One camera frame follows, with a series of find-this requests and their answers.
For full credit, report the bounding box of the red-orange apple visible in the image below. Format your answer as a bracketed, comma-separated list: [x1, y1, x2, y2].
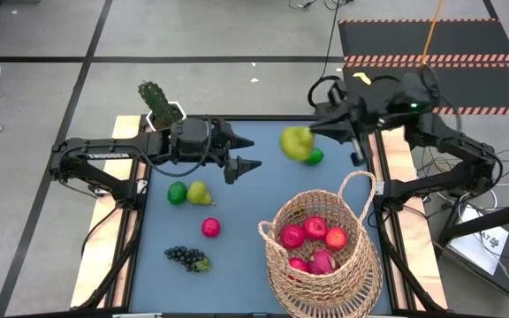
[324, 226, 349, 252]

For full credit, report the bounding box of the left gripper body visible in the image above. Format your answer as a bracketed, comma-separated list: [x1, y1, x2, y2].
[168, 117, 238, 163]

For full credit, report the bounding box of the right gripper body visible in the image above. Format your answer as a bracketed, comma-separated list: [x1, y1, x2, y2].
[330, 81, 399, 168]

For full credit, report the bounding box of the dark grape bunch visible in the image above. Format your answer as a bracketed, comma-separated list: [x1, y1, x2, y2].
[163, 246, 214, 274]

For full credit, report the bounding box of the red apple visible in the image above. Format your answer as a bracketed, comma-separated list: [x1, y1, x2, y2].
[302, 215, 329, 241]

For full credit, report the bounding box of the green lime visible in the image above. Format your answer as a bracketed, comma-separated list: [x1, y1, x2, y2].
[303, 148, 325, 167]
[167, 181, 188, 206]

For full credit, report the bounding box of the pink round pomegranate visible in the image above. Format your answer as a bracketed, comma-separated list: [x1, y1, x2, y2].
[278, 223, 307, 250]
[287, 256, 311, 282]
[201, 216, 222, 239]

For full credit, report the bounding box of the yellow cable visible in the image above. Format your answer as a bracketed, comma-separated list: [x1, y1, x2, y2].
[420, 0, 444, 67]

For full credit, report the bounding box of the white plant pot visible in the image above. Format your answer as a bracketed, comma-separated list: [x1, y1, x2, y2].
[145, 100, 188, 133]

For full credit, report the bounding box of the yellow-green pear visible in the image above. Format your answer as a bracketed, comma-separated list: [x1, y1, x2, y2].
[186, 180, 216, 207]
[279, 125, 316, 163]

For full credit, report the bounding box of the wooden table side board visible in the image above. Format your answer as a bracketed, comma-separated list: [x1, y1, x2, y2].
[377, 115, 449, 310]
[69, 115, 152, 310]

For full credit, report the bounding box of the black coiled floor cable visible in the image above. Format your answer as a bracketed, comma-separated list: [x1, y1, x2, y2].
[306, 0, 346, 109]

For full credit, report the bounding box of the white paper sheet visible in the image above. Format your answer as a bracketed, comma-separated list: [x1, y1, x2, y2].
[448, 206, 509, 276]

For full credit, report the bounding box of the green cactus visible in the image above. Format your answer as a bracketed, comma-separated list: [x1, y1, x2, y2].
[137, 80, 180, 129]

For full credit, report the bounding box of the black mat with orange stripes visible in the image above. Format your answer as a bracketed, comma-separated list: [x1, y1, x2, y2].
[337, 18, 509, 117]

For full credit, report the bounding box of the woven wicker basket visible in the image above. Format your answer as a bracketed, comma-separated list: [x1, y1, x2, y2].
[256, 170, 384, 318]

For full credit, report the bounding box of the pink dragon fruit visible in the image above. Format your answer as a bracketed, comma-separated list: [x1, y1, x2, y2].
[308, 248, 342, 276]

